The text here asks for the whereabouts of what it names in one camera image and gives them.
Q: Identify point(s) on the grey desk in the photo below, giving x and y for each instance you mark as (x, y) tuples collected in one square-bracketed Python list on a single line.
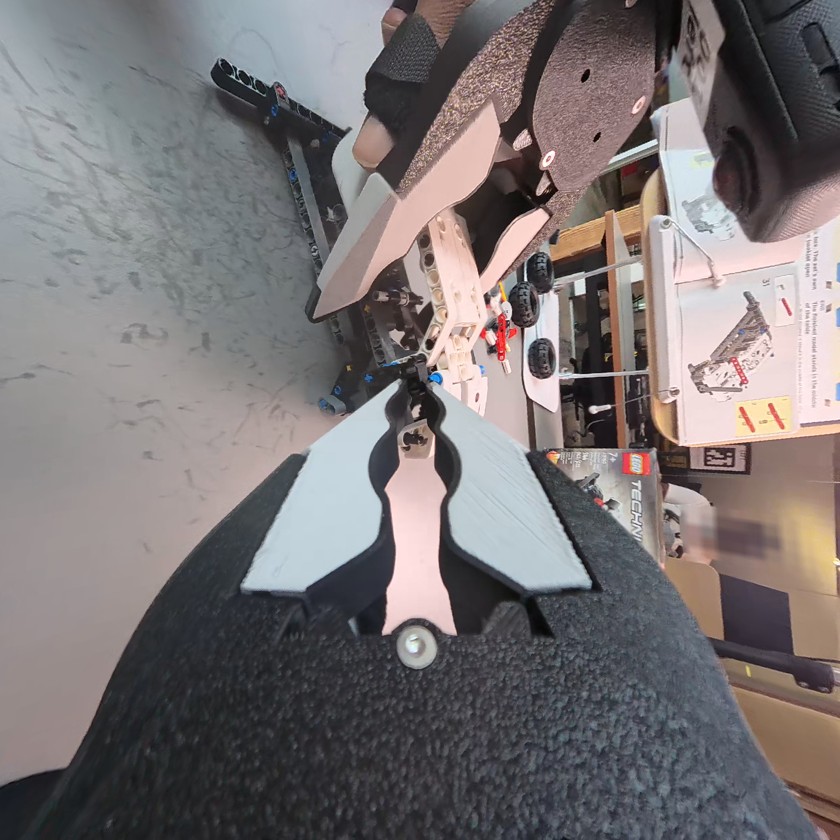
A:
[(131, 328)]

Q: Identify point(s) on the long wooden work table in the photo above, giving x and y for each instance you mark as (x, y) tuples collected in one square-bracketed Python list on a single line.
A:
[(787, 722)]

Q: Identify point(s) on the white lamp base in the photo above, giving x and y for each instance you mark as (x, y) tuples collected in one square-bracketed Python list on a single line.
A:
[(544, 394)]

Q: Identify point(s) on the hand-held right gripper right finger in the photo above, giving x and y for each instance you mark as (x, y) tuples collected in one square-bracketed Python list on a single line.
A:
[(512, 518)]

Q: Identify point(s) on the beige chair back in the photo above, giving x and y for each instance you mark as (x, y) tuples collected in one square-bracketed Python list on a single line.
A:
[(695, 590)]

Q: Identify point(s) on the black toy set box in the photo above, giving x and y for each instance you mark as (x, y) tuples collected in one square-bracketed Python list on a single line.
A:
[(630, 485)]

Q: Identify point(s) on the black padded cushion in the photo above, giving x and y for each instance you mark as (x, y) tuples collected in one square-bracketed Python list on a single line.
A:
[(19, 814)]

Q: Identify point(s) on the black rubber tyre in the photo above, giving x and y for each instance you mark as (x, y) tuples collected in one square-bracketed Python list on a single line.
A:
[(533, 358), (535, 272), (518, 305)]

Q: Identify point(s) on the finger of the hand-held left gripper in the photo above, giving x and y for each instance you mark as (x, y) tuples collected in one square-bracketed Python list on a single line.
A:
[(420, 210), (522, 239)]

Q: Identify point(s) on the white lamp pull switch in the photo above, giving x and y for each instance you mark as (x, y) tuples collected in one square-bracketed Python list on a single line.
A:
[(597, 408)]

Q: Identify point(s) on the building instruction booklet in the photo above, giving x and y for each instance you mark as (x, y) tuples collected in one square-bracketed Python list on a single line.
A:
[(715, 315)]

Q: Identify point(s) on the black framed marker sign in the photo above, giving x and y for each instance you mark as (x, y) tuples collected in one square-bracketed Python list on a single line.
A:
[(718, 457)]

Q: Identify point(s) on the white toy truck model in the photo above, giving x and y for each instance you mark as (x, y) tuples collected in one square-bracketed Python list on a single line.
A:
[(453, 275)]

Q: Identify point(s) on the pile of red white bricks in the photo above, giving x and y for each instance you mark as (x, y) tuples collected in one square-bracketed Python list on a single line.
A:
[(502, 331)]

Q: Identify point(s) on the printed paper sheet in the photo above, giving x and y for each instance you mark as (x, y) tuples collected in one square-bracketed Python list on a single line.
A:
[(820, 328)]

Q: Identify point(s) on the rounded wooden panel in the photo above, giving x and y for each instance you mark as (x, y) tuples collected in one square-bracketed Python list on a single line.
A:
[(648, 197)]

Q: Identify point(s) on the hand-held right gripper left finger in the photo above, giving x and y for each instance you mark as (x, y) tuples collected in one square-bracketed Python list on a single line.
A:
[(321, 518)]

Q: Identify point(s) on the person's left hand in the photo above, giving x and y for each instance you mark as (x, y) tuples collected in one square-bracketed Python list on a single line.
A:
[(374, 141)]

